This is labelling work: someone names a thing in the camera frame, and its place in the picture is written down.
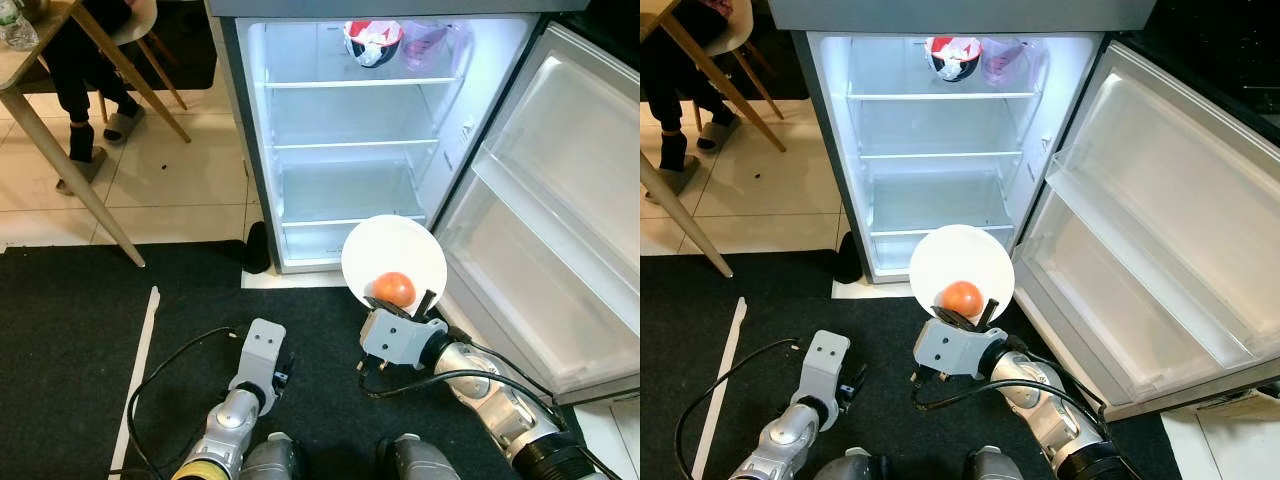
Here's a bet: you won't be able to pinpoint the orange red tomato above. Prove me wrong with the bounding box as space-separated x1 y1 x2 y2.
374 272 416 309
943 281 984 318

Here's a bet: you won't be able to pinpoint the large white bowl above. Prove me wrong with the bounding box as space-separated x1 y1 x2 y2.
909 224 1016 323
341 214 448 319

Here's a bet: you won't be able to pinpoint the clear fridge drawer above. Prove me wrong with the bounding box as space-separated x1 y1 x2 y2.
283 222 401 266
870 232 936 276

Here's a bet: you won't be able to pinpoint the grey fridge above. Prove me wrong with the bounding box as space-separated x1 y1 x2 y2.
770 0 1166 284
205 0 591 276

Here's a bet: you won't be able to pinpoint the dark floor mat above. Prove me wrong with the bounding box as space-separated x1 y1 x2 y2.
0 240 611 480
640 250 1186 480

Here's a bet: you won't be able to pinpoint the robot left leg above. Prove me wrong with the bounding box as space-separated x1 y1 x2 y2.
815 447 891 480
240 432 311 480

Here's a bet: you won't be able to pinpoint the black slipper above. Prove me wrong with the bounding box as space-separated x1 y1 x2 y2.
838 232 863 284
245 222 273 274

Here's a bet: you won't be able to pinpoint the white floor strip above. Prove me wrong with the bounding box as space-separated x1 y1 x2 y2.
108 287 161 480
690 297 748 480

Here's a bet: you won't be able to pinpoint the light wooden table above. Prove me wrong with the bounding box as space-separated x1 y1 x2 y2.
0 0 191 268
640 0 791 279

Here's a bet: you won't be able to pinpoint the purple plastic container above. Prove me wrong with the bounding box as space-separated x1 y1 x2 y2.
982 38 1036 86
400 22 456 73

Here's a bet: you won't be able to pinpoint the red white printed bowl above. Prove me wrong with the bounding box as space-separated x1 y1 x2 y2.
925 36 984 81
343 20 404 69

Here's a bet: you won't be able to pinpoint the black foam floor mat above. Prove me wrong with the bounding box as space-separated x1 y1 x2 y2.
135 0 218 93
745 0 811 101

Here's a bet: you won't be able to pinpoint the person in pink shirt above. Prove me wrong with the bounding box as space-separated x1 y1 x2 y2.
40 0 151 196
640 0 746 196

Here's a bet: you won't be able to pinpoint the black speckled countertop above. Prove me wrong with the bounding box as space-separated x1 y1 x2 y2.
560 0 641 66
1125 0 1280 131

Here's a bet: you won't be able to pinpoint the white chair wooden legs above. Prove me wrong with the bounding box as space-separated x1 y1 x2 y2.
700 0 791 151
95 0 191 126

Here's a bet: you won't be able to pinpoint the teal cap bottle green label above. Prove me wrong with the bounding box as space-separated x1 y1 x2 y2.
0 0 39 51

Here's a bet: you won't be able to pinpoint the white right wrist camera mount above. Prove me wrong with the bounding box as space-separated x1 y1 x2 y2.
913 318 1004 381
360 308 448 373

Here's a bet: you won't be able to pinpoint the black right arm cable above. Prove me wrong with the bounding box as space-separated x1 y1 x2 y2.
910 345 1141 471
358 335 591 471

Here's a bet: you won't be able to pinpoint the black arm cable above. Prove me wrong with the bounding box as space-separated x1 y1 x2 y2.
358 335 591 471
673 338 809 480
122 325 246 480
910 345 1141 471

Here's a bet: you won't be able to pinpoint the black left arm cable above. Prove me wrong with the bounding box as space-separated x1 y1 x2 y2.
673 338 809 480
122 325 246 480

